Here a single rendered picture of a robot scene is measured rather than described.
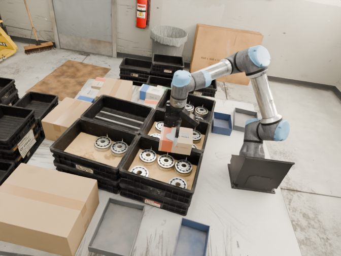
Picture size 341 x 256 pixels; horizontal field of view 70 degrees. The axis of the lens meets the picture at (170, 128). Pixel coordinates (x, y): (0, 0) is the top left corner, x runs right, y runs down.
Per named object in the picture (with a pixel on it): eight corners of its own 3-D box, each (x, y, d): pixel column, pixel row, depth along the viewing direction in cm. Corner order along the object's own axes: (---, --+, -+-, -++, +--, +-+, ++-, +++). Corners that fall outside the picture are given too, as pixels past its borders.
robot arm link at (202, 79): (195, 72, 118) (177, 77, 112) (211, 68, 108) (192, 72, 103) (199, 88, 119) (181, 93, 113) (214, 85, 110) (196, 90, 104)
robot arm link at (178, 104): (187, 92, 111) (186, 102, 104) (185, 101, 114) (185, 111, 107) (171, 90, 111) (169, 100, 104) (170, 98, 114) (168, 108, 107)
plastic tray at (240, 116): (257, 135, 197) (259, 130, 194) (232, 129, 199) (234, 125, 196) (255, 116, 218) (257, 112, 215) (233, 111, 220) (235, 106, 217)
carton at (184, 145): (190, 139, 131) (193, 128, 126) (190, 155, 122) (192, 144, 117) (161, 134, 131) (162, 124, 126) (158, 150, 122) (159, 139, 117)
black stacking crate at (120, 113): (152, 121, 177) (154, 108, 169) (138, 148, 154) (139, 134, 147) (103, 107, 182) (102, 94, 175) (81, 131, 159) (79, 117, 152)
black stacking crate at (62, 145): (138, 148, 154) (138, 134, 147) (117, 184, 131) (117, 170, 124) (80, 131, 159) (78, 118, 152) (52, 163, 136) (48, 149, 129)
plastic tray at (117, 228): (129, 261, 113) (130, 256, 109) (88, 251, 114) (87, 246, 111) (144, 210, 133) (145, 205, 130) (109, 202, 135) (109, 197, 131)
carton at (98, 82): (105, 95, 214) (104, 87, 209) (91, 93, 214) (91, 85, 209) (110, 86, 226) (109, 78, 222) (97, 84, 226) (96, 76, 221)
